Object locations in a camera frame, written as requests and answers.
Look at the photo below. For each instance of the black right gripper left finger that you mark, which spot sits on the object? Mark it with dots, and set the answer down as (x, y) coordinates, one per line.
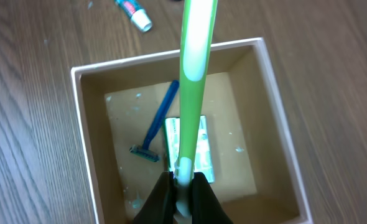
(159, 207)

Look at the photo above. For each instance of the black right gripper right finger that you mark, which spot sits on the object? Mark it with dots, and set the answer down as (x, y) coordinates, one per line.
(204, 205)

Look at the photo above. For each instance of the green white soap packet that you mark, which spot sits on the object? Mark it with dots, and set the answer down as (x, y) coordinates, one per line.
(203, 161)

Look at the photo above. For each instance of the blue disposable razor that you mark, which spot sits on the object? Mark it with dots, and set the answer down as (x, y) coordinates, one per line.
(143, 150)

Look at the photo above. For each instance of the green white toothbrush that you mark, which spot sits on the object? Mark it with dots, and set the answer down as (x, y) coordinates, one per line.
(197, 30)

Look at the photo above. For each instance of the open white cardboard box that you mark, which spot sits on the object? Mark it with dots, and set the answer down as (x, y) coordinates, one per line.
(257, 176)

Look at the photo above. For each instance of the teal toothpaste tube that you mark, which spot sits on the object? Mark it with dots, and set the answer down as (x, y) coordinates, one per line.
(136, 14)

